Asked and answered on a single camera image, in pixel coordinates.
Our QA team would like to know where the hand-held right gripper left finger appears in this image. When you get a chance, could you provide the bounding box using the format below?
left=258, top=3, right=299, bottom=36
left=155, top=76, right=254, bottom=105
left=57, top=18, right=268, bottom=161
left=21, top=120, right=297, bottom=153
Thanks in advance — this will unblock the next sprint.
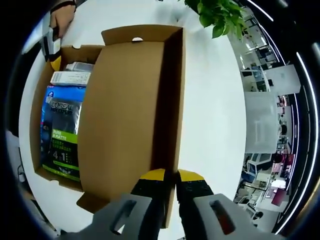
left=59, top=168, right=167, bottom=240

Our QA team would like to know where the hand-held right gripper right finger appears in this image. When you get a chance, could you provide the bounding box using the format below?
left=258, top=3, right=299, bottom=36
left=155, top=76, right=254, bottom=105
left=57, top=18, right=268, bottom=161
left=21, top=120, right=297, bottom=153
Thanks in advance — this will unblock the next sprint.
left=176, top=169, right=274, bottom=240

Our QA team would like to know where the small white carton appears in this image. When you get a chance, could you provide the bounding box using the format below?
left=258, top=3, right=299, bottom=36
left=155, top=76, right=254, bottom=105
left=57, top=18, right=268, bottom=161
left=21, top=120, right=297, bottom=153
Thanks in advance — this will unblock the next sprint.
left=49, top=70, right=92, bottom=87

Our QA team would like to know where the blue tissue pack soft item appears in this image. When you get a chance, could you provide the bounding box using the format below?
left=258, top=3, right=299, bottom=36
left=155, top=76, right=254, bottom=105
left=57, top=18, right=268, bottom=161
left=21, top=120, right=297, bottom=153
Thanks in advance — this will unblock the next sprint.
left=39, top=84, right=87, bottom=166

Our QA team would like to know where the grey green sachet soft item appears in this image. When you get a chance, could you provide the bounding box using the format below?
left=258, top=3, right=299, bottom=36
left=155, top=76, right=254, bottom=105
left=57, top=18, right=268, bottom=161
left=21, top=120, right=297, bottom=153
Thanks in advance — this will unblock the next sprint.
left=41, top=98, right=84, bottom=183

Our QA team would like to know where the brown cardboard shoe box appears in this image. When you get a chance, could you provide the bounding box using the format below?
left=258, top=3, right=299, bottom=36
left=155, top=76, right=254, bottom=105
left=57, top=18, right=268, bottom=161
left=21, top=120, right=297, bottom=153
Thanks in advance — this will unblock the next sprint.
left=29, top=24, right=187, bottom=230

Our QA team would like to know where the person's left hand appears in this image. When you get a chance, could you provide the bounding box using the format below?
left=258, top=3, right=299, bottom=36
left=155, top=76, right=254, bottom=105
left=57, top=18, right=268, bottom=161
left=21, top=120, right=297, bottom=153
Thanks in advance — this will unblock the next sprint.
left=48, top=6, right=77, bottom=41

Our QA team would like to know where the frosted partition panel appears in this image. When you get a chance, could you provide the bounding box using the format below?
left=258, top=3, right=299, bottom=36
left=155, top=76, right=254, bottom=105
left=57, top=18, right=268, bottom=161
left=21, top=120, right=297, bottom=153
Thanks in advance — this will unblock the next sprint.
left=243, top=91, right=278, bottom=154

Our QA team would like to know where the green plant in white pot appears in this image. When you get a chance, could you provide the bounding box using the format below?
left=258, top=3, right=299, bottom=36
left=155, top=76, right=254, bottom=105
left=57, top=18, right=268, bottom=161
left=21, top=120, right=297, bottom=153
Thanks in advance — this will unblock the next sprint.
left=184, top=0, right=251, bottom=39

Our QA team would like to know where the curved ceiling light strip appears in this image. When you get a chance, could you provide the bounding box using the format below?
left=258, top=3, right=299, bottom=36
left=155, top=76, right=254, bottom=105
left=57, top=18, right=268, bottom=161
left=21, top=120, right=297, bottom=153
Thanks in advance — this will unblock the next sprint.
left=295, top=51, right=318, bottom=176

